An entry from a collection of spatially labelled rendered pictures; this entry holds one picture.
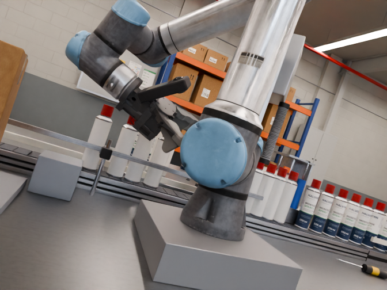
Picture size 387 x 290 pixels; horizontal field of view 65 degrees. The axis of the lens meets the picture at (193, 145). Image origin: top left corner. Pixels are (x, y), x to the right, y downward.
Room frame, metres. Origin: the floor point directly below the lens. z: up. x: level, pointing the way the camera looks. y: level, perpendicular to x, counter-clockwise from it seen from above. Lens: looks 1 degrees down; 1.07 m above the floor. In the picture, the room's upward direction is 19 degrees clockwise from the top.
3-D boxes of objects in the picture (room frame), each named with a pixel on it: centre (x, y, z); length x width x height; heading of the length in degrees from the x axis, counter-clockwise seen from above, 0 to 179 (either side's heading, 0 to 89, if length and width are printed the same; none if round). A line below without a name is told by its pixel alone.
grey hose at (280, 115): (1.01, -0.24, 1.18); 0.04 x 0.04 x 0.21
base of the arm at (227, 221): (0.69, -0.10, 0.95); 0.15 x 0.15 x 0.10
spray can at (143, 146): (0.98, 0.15, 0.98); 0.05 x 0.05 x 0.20
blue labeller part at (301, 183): (1.24, -0.47, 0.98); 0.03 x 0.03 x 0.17
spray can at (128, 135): (0.96, 0.21, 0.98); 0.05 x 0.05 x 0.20
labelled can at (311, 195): (1.21, -0.51, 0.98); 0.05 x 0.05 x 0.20
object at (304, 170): (1.28, -0.42, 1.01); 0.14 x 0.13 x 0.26; 109
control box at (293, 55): (1.00, -0.18, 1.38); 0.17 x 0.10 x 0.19; 164
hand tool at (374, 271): (1.07, -0.71, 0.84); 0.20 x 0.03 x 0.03; 96
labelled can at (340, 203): (1.26, -0.65, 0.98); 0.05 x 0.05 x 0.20
